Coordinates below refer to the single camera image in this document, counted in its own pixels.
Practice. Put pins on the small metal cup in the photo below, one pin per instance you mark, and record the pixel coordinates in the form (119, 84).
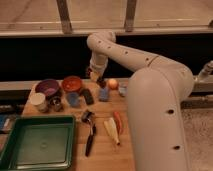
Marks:
(56, 104)

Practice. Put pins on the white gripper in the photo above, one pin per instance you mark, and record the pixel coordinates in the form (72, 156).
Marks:
(95, 71)

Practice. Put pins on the white paper cup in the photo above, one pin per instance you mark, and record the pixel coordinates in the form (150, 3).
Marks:
(38, 100)

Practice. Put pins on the black handled peeler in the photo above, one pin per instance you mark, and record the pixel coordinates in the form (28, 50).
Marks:
(88, 119)

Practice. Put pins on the blue plastic cup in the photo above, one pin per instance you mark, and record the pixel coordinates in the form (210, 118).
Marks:
(73, 99)

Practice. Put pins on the dark rectangular block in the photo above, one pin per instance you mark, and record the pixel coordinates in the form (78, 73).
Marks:
(88, 96)

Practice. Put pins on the orange bowl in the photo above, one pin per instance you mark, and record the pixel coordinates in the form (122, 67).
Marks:
(71, 84)

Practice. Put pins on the wooden cutting board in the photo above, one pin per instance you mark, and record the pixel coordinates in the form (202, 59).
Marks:
(105, 154)

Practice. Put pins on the pale corn cob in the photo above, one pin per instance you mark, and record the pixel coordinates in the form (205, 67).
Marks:
(111, 129)

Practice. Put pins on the dark red grape bunch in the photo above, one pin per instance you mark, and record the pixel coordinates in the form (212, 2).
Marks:
(101, 82)

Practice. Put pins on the peach coloured apple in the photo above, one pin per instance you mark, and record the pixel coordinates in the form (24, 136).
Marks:
(113, 84)

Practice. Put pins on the blue sponge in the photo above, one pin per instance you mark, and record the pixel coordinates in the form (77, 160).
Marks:
(104, 94)

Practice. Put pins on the purple bowl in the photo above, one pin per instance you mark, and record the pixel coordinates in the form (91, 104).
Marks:
(48, 87)

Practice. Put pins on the green plastic tray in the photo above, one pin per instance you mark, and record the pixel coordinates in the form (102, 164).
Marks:
(39, 143)

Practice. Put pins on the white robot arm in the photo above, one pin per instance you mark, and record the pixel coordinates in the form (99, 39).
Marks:
(154, 94)

